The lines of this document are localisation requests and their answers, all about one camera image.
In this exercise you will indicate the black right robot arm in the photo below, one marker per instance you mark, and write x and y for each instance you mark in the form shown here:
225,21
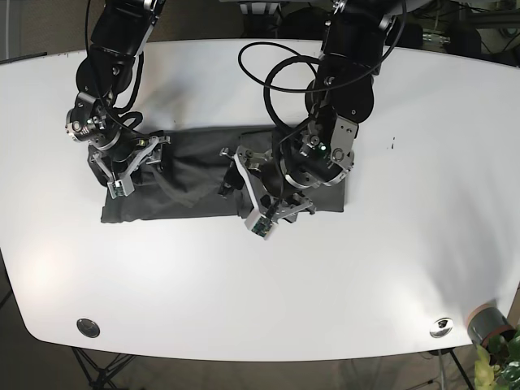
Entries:
108,81

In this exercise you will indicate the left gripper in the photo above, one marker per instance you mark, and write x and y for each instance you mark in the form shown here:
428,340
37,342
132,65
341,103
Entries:
309,156

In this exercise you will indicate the grey plant pot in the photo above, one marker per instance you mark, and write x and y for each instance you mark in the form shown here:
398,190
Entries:
485,322

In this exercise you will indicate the right metal table grommet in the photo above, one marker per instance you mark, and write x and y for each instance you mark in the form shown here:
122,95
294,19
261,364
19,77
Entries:
441,327

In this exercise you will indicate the metal table grommet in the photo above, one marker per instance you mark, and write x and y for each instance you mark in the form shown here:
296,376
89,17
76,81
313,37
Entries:
441,327
88,328

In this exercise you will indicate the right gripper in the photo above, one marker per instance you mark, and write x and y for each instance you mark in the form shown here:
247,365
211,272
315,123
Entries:
116,148

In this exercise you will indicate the green potted plant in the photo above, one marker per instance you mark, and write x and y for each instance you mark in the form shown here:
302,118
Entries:
497,366

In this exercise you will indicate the dark grey T-shirt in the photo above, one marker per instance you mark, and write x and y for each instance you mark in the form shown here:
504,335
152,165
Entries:
194,170

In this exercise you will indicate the left metal table grommet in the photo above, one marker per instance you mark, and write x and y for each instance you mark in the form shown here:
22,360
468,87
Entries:
88,328

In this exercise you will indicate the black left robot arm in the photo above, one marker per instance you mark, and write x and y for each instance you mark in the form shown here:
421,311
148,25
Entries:
350,57

